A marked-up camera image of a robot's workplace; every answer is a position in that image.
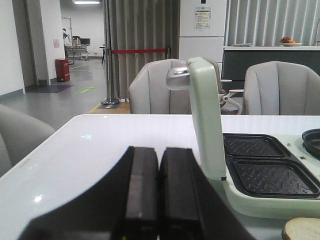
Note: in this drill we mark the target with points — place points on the black round frying pan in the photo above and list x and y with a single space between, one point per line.
311 142

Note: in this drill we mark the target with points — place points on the white refrigerator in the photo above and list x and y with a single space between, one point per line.
202 29

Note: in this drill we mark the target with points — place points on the red barrier belt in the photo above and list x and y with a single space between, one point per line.
138 51

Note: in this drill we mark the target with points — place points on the dark kitchen counter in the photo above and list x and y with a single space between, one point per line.
237 59

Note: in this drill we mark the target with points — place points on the fruit bowl on counter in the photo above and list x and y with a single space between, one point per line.
288 42

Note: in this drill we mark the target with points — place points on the near grey armchair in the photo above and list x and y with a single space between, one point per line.
21 133

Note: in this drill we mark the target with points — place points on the beige armchair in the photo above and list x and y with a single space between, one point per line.
148 93
281 88

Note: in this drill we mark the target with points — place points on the red trash bin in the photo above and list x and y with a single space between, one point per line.
62 69

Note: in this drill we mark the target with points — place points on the right beige armchair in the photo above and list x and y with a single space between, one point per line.
281 88

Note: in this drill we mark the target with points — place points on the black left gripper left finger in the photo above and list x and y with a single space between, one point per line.
122 205

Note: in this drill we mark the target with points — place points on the bread slice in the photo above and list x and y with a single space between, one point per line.
302 228

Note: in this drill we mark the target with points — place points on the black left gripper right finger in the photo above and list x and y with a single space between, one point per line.
190 208

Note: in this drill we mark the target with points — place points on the green breakfast maker base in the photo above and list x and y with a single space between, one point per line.
271 176

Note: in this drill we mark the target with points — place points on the green breakfast maker lid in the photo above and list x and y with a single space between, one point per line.
199 77

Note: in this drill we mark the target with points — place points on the white office chair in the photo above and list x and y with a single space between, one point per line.
228 105

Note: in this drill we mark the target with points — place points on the left beige armchair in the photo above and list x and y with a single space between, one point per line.
148 93

